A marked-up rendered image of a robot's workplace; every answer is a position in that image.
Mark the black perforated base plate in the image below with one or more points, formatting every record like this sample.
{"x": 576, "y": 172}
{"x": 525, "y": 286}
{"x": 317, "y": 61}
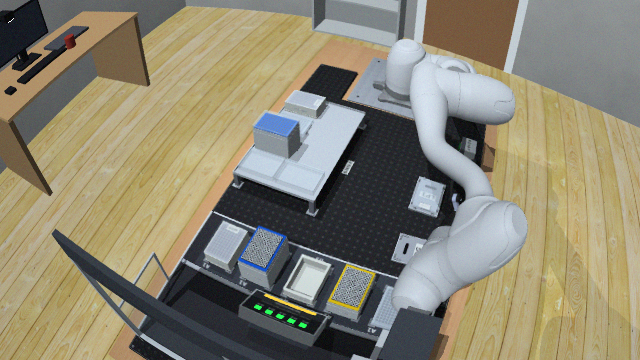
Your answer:
{"x": 361, "y": 214}

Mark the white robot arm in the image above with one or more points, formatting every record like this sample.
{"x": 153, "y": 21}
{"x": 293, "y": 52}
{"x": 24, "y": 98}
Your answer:
{"x": 484, "y": 236}

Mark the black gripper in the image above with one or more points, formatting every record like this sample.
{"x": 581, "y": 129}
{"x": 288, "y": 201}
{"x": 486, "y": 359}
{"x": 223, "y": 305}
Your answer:
{"x": 455, "y": 197}

